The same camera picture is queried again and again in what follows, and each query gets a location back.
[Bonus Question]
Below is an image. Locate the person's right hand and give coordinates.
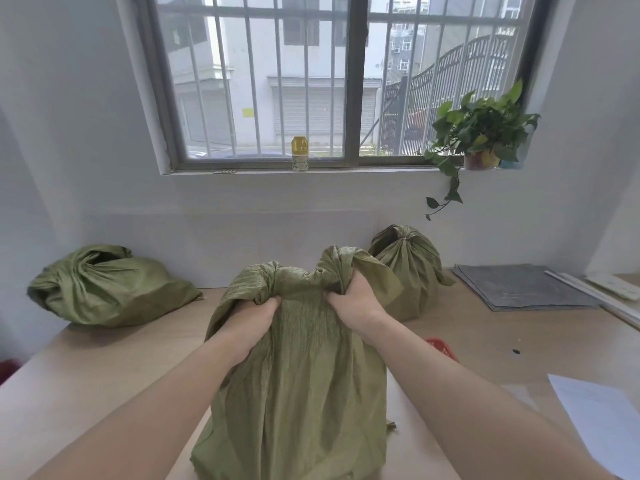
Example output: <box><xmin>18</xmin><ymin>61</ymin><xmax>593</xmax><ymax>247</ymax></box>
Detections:
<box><xmin>327</xmin><ymin>282</ymin><xmax>387</xmax><ymax>332</ymax></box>

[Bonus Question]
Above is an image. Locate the person's left hand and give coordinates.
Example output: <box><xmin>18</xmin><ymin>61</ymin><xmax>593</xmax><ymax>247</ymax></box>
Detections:
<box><xmin>216</xmin><ymin>297</ymin><xmax>283</xmax><ymax>366</ymax></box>

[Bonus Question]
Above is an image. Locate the large green woven sack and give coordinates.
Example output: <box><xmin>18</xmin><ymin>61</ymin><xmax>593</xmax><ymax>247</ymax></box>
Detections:
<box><xmin>190</xmin><ymin>245</ymin><xmax>405</xmax><ymax>480</ymax></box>

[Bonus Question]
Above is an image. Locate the person's right forearm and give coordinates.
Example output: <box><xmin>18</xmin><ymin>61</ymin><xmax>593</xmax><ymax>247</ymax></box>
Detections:
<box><xmin>356</xmin><ymin>315</ymin><xmax>621</xmax><ymax>480</ymax></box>

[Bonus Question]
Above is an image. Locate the person's left forearm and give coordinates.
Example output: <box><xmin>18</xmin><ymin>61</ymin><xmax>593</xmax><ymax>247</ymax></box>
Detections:
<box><xmin>27</xmin><ymin>331</ymin><xmax>242</xmax><ymax>480</ymax></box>

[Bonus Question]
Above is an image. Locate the upright tied green woven sack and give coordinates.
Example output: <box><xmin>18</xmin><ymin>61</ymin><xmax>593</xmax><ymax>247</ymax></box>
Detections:
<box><xmin>367</xmin><ymin>224</ymin><xmax>457</xmax><ymax>323</ymax></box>

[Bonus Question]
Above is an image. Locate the red plastic basket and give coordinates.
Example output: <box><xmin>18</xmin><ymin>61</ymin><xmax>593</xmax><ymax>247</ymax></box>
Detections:
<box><xmin>424</xmin><ymin>338</ymin><xmax>460</xmax><ymax>364</ymax></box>

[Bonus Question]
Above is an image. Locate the yellow cap white bottle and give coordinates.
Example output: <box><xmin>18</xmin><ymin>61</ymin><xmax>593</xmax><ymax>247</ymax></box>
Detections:
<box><xmin>291</xmin><ymin>136</ymin><xmax>309</xmax><ymax>172</ymax></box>

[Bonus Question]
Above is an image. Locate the flat tied green woven sack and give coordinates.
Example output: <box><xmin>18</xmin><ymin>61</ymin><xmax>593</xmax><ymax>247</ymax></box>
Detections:
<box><xmin>27</xmin><ymin>244</ymin><xmax>203</xmax><ymax>329</ymax></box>

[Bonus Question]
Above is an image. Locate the stack of grey felt sheets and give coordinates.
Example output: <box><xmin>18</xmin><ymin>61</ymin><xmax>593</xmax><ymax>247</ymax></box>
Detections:
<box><xmin>452</xmin><ymin>264</ymin><xmax>603</xmax><ymax>312</ymax></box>

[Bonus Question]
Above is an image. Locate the green potted ivy plant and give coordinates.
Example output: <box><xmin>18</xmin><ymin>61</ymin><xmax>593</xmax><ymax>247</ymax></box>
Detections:
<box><xmin>419</xmin><ymin>79</ymin><xmax>542</xmax><ymax>221</ymax></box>

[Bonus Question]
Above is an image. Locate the window with metal bars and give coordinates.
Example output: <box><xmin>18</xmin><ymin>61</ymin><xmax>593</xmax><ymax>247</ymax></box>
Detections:
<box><xmin>134</xmin><ymin>0</ymin><xmax>546</xmax><ymax>171</ymax></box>

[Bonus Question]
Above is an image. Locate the metal ruler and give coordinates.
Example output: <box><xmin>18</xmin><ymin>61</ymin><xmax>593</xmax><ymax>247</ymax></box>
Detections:
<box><xmin>544</xmin><ymin>270</ymin><xmax>640</xmax><ymax>329</ymax></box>

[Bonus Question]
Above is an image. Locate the white flat strip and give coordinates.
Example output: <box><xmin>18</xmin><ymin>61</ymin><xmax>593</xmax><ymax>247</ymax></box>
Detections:
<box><xmin>585</xmin><ymin>273</ymin><xmax>640</xmax><ymax>301</ymax></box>

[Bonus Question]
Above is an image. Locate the white paper sheet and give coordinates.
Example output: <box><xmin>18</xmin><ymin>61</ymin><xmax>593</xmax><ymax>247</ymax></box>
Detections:
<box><xmin>547</xmin><ymin>374</ymin><xmax>640</xmax><ymax>480</ymax></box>

